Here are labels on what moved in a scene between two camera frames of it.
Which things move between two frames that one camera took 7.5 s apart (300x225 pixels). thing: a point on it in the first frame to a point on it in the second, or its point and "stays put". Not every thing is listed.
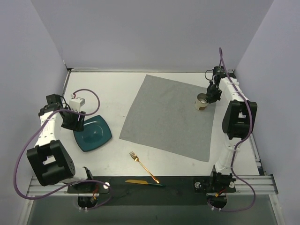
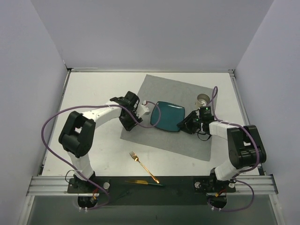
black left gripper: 73,122 to 131,119
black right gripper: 211,94 to 191,122
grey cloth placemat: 163,115 stays put
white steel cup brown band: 201,102 stays put
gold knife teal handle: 142,182 stays put
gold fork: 136,158 stays put
